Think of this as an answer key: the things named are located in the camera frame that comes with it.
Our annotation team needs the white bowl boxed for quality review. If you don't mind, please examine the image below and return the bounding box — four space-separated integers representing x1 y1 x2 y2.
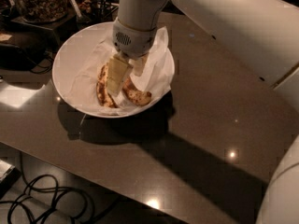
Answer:
51 21 176 119

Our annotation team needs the white paper liner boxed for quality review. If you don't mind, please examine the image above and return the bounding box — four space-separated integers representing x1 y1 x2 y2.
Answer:
66 27 175 118

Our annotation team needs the grey box on floor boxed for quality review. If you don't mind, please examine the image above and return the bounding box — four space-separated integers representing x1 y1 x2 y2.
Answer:
0 160 21 199

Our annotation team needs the black device with cable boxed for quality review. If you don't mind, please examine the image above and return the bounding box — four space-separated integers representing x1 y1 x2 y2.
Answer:
0 43 53 74

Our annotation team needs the dark tray stand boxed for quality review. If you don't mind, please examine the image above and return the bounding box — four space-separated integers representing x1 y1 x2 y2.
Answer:
10 2 122 45

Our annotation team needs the glass jar of nuts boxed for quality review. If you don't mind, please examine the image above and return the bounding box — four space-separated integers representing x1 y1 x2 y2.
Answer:
16 0 67 23

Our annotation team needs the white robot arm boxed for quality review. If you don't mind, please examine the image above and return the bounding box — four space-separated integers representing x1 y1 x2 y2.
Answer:
116 0 299 224

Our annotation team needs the spotted banana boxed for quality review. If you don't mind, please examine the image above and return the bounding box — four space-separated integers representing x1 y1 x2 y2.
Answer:
122 77 151 106
96 63 118 108

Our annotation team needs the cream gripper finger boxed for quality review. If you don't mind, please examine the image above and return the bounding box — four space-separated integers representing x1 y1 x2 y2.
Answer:
107 53 133 96
129 54 149 77

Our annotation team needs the black cable on floor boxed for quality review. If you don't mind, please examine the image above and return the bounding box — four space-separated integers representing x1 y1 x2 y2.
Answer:
0 152 122 224

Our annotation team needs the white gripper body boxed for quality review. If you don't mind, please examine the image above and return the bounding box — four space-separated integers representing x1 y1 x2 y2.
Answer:
112 19 157 59

